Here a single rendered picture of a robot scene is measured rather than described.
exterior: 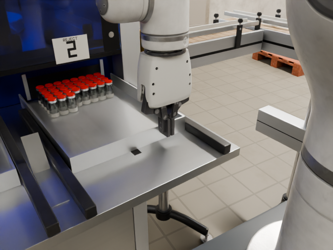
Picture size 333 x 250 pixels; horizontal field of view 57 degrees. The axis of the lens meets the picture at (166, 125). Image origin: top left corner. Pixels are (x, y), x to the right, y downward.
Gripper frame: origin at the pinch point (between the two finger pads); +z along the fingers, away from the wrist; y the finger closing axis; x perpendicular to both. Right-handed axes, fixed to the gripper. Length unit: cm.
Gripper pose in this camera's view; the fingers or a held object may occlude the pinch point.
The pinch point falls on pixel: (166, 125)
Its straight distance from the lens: 62.0
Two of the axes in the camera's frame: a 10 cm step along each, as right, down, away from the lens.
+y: -8.1, 2.9, -5.1
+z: 0.2, 8.8, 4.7
